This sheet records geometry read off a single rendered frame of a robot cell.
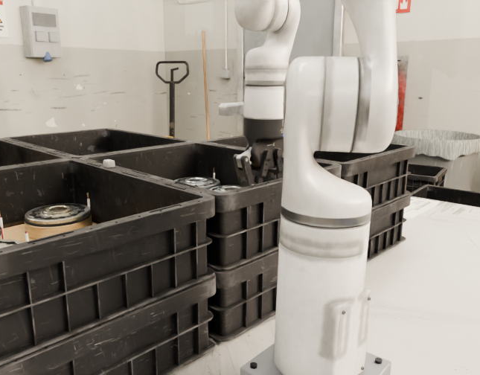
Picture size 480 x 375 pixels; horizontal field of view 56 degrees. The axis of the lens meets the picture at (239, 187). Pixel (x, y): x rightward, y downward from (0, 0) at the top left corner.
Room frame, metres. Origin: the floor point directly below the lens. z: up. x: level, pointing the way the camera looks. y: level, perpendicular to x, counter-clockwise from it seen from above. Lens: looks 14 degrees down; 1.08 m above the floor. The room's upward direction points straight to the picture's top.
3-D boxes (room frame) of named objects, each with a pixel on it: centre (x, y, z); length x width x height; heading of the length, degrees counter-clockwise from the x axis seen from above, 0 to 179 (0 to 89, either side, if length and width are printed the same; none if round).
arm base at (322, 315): (0.45, -0.09, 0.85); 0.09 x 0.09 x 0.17; 43
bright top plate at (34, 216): (0.72, 0.30, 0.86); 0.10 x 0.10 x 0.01
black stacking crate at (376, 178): (1.03, -0.15, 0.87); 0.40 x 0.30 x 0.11; 46
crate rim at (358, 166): (1.03, -0.15, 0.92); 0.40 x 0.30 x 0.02; 46
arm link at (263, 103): (0.78, -0.03, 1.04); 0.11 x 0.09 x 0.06; 46
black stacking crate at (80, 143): (1.09, 0.35, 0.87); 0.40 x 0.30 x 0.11; 46
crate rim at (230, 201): (0.81, 0.06, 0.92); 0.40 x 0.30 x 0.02; 46
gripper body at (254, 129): (0.76, -0.04, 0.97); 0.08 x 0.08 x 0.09
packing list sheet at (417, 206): (1.36, -0.43, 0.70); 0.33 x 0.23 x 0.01; 51
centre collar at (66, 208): (0.72, 0.30, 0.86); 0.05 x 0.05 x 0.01
